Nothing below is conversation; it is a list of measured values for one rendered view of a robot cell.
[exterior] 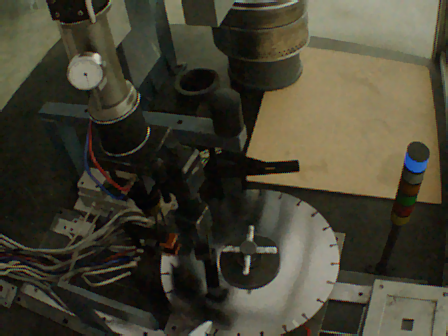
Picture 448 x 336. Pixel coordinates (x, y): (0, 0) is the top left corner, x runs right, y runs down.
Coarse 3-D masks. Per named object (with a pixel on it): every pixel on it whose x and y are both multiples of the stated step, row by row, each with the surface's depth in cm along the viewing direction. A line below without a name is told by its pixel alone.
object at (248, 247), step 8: (248, 232) 85; (248, 240) 84; (224, 248) 83; (232, 248) 83; (240, 248) 82; (248, 248) 82; (256, 248) 82; (264, 248) 82; (272, 248) 82; (240, 256) 84; (248, 256) 82; (256, 256) 83; (248, 264) 81; (248, 272) 80
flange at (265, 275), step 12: (240, 240) 89; (252, 240) 88; (264, 240) 88; (228, 252) 87; (276, 252) 86; (228, 264) 85; (240, 264) 84; (252, 264) 83; (264, 264) 84; (276, 264) 84; (228, 276) 84; (240, 276) 84; (252, 276) 83; (264, 276) 83
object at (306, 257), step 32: (256, 192) 96; (224, 224) 92; (256, 224) 92; (288, 224) 91; (320, 224) 90; (192, 256) 89; (288, 256) 86; (320, 256) 85; (192, 288) 84; (224, 288) 83; (256, 288) 83; (288, 288) 82; (320, 288) 81; (192, 320) 80; (224, 320) 79; (256, 320) 78; (288, 320) 78
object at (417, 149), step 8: (408, 144) 72; (416, 144) 72; (424, 144) 72; (408, 152) 71; (416, 152) 71; (424, 152) 71; (408, 160) 72; (416, 160) 70; (424, 160) 70; (408, 168) 73; (416, 168) 71; (424, 168) 72
